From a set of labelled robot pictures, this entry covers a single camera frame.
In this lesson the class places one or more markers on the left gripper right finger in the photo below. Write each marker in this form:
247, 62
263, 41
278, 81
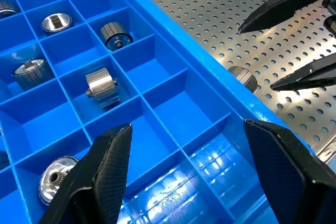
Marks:
294, 176

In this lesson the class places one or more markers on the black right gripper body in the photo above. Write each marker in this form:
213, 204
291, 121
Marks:
330, 24

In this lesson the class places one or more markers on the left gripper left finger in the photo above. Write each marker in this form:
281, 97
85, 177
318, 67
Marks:
99, 176

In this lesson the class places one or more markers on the perforated metal tray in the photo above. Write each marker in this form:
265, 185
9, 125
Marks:
210, 11

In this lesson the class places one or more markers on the blue plastic compartment tray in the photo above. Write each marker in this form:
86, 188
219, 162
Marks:
183, 108

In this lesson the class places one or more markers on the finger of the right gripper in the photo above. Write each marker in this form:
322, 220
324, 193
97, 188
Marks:
315, 74
288, 1

